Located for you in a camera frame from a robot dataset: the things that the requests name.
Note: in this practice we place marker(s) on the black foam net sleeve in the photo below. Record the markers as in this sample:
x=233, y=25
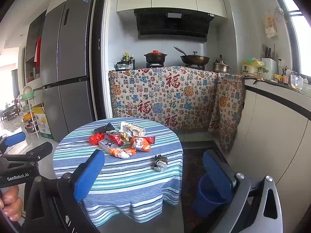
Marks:
x=104, y=129

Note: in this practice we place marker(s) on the black range hood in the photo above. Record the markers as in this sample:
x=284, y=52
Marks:
x=170, y=22

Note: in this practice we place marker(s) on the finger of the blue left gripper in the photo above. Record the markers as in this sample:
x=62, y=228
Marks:
x=15, y=139

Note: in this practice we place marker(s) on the cardboard box yellow print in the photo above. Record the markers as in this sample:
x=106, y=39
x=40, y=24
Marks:
x=41, y=119

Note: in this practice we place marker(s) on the white yellow paper wrapper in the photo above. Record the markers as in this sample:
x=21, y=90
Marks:
x=125, y=125

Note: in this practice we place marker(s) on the hexagon pattern floor mat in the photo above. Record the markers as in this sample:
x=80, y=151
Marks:
x=193, y=170

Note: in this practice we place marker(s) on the round table striped cloth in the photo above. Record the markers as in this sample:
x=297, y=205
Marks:
x=125, y=186

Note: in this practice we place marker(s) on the stainless steel pot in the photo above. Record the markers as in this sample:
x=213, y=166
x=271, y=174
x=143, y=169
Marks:
x=220, y=67

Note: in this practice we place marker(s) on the grey multi-door refrigerator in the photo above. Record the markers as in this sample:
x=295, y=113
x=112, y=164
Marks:
x=64, y=67

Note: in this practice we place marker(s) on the white yellow chip bag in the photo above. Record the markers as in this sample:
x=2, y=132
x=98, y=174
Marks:
x=125, y=137

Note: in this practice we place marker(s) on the person's left hand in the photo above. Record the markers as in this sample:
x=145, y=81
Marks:
x=11, y=204

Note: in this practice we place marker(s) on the green white rice cooker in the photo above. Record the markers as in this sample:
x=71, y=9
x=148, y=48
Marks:
x=252, y=66

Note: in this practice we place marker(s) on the white knife block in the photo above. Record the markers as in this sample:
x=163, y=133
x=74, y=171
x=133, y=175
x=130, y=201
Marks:
x=269, y=69

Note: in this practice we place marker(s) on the red long snack wrapper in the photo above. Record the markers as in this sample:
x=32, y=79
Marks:
x=150, y=140

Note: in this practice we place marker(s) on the orange white small wrapper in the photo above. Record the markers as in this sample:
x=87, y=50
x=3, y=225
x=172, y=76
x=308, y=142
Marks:
x=122, y=153

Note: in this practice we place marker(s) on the condiment bottles rack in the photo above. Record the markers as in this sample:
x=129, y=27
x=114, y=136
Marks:
x=127, y=62

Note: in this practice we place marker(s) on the dark wok with handle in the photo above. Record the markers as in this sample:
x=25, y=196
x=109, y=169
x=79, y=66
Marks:
x=193, y=59

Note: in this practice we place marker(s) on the orange snack bag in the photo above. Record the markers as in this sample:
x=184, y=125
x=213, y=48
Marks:
x=140, y=143

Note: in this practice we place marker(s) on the beige floral paper bag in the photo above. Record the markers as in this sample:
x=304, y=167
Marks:
x=135, y=130

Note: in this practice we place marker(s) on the blue plastic trash basket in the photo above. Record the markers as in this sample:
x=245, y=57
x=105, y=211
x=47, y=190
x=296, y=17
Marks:
x=207, y=198

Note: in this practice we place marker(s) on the glass cup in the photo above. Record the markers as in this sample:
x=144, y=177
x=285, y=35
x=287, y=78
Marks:
x=296, y=81

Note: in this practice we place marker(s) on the patterned fu character cloth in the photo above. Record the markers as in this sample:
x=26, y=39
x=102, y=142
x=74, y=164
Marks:
x=182, y=99

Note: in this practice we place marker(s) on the green tiered storage rack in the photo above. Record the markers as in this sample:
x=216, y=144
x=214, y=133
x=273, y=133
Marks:
x=27, y=99

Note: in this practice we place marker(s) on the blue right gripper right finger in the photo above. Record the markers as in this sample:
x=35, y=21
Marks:
x=217, y=173

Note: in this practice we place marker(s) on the red drink can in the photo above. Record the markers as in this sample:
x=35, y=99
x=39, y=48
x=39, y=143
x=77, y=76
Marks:
x=115, y=136

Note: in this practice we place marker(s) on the black pot red lid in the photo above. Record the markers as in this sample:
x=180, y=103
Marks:
x=155, y=57

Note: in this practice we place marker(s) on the white lower cabinet counter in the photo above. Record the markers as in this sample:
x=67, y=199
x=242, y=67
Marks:
x=273, y=138

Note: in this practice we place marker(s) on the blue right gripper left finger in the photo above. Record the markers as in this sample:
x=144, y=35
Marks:
x=86, y=174

